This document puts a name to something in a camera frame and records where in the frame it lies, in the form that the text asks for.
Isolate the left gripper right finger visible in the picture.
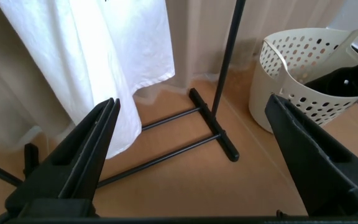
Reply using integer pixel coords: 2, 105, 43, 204
264, 93, 358, 217

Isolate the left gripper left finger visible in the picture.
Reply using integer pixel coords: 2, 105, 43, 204
5, 98, 121, 218

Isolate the white printed t-shirt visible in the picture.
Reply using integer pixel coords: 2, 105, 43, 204
0, 0, 176, 159

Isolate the white laundry basket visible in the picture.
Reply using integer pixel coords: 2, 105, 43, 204
249, 26, 358, 134

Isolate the black clothes rack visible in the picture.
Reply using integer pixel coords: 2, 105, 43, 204
0, 0, 247, 189

